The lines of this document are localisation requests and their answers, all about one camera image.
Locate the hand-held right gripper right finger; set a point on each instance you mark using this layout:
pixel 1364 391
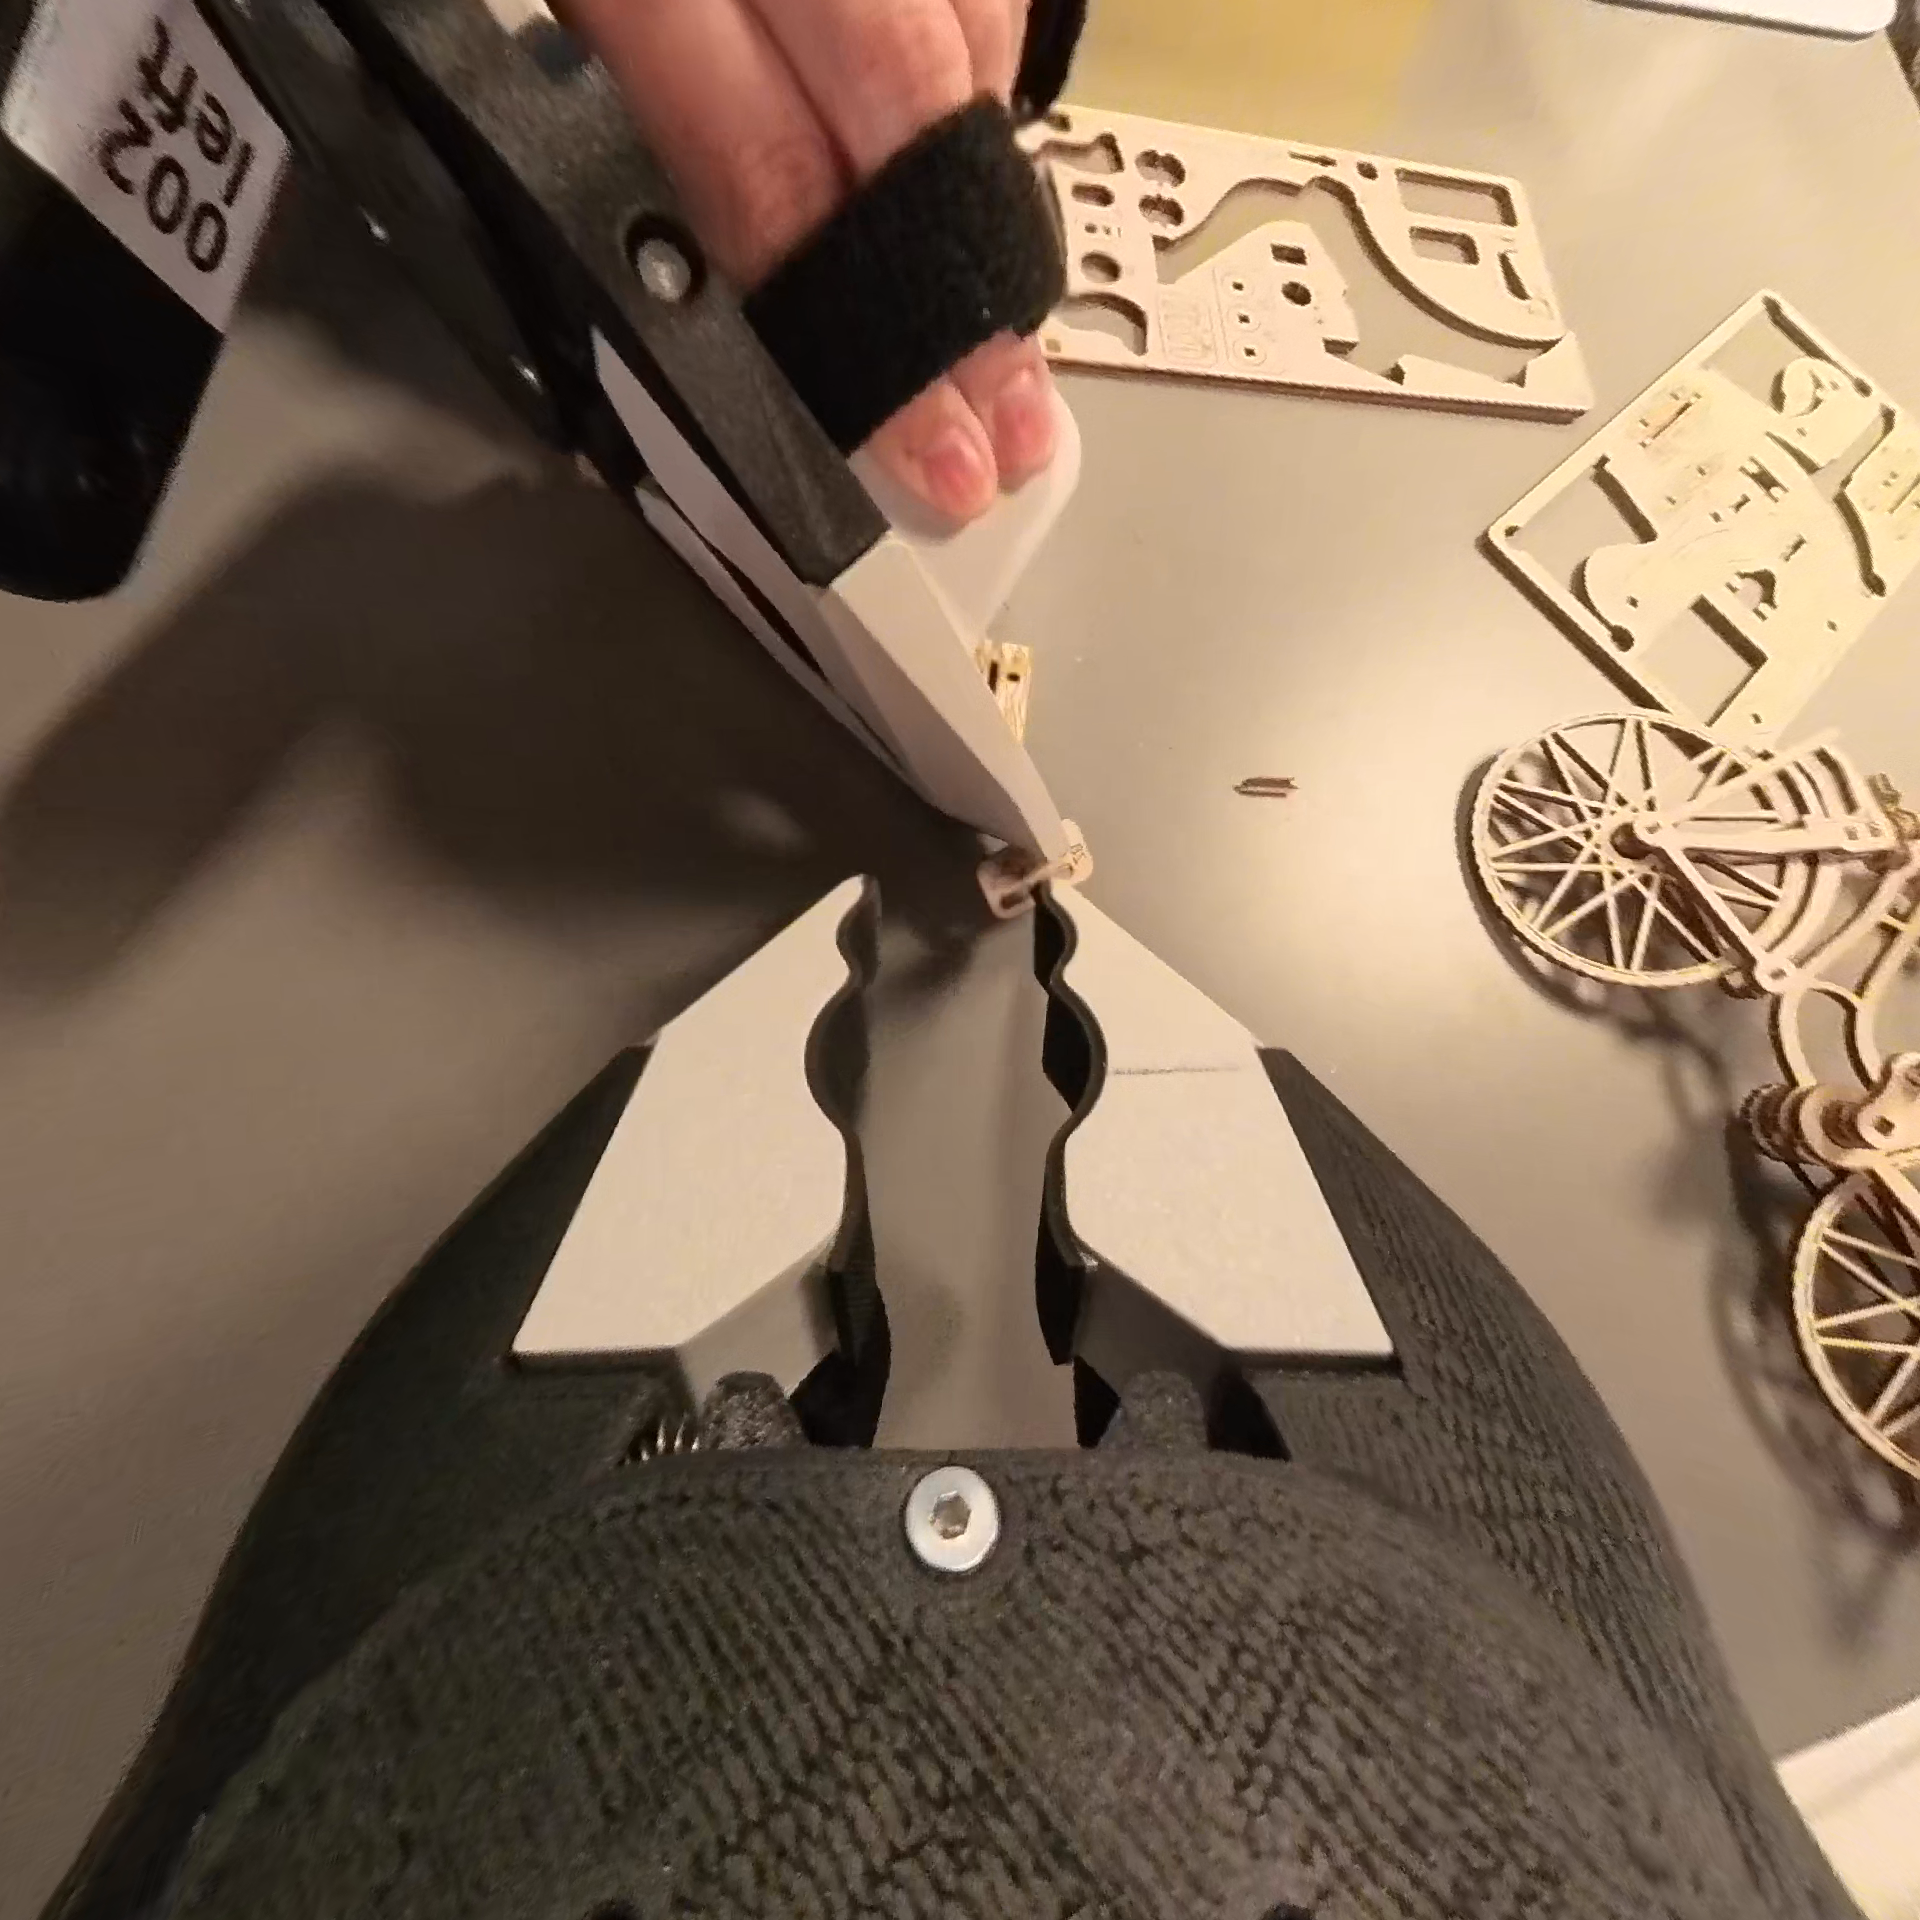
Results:
pixel 1215 1215

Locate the wooden bicycle model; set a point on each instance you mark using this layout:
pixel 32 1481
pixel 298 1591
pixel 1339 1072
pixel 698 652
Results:
pixel 1638 836

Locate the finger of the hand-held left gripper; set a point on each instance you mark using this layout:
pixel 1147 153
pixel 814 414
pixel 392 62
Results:
pixel 944 675
pixel 872 685

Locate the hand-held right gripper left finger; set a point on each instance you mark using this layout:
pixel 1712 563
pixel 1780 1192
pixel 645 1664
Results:
pixel 690 1202

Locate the person's left hand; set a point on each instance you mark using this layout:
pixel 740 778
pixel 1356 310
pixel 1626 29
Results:
pixel 811 91

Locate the small wooden part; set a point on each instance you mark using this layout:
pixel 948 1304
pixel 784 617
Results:
pixel 1013 698
pixel 998 892

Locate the wooden parts sheet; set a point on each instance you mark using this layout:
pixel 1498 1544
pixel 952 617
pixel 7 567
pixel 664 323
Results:
pixel 1200 323
pixel 1741 480

